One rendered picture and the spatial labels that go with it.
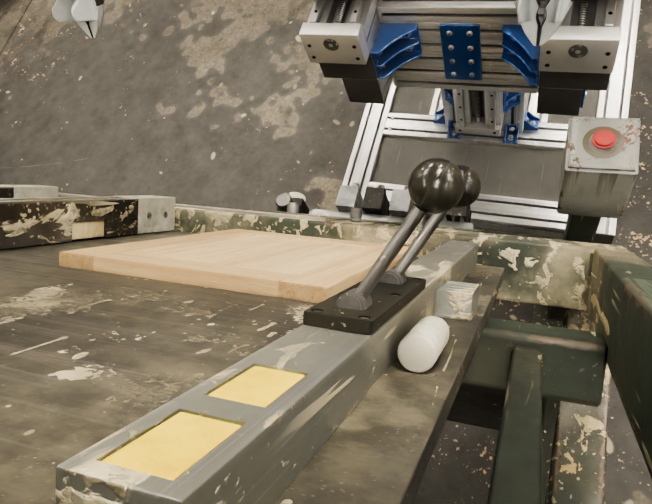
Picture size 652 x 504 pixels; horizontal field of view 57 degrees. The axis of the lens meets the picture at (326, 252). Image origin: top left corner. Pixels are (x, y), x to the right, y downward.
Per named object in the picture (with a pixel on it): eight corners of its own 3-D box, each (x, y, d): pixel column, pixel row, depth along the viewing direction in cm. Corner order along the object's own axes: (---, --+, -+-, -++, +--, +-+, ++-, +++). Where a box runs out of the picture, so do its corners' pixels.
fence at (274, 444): (476, 264, 108) (478, 242, 107) (177, 619, 19) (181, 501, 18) (448, 261, 109) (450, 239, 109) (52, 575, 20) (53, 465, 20)
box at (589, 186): (623, 169, 122) (641, 116, 106) (620, 221, 118) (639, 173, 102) (561, 166, 126) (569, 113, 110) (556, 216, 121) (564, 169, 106)
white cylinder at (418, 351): (434, 377, 44) (449, 349, 51) (437, 338, 44) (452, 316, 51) (395, 370, 45) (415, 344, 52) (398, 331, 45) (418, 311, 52)
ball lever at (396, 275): (406, 299, 56) (491, 180, 53) (397, 306, 53) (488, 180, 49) (374, 275, 57) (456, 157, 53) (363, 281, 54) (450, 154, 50)
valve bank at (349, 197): (494, 223, 144) (493, 170, 123) (487, 277, 138) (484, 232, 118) (303, 206, 160) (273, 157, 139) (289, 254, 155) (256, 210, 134)
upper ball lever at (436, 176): (373, 327, 45) (478, 178, 41) (359, 338, 41) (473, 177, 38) (333, 296, 46) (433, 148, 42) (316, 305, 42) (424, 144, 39)
